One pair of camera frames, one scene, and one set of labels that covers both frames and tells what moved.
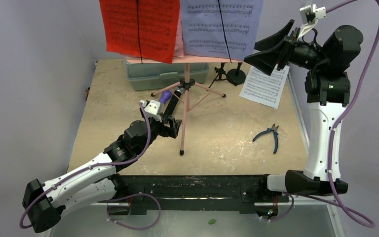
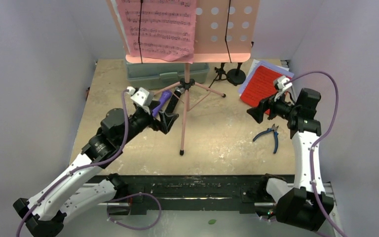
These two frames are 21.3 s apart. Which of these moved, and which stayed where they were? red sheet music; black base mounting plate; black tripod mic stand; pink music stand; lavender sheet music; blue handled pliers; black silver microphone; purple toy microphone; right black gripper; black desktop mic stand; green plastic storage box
Moved: pink music stand; right black gripper; red sheet music; lavender sheet music
Stayed: purple toy microphone; black desktop mic stand; blue handled pliers; black tripod mic stand; black base mounting plate; green plastic storage box; black silver microphone
